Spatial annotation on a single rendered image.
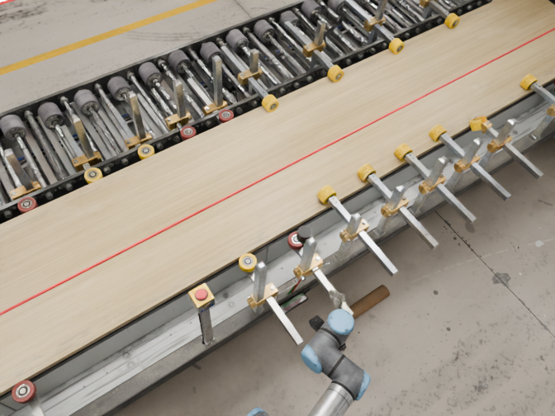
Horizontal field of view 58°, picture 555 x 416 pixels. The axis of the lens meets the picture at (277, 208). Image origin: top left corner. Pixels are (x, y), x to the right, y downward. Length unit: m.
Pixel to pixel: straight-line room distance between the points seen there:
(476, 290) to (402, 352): 0.68
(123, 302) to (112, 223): 0.39
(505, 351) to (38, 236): 2.68
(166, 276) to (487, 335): 2.05
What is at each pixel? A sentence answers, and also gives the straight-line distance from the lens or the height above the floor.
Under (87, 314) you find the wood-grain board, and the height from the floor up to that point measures 0.90.
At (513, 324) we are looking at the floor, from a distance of 3.51.
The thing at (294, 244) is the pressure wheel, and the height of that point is 0.91.
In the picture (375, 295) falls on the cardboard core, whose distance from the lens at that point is 3.16.
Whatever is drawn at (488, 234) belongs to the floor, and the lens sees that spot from 3.75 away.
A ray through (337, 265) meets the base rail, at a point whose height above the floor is 0.70.
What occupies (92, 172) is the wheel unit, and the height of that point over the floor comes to 0.91.
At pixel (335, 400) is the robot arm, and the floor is 1.31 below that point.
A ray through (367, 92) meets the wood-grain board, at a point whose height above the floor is 0.90.
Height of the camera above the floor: 2.91
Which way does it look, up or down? 58 degrees down
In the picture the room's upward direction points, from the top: 7 degrees clockwise
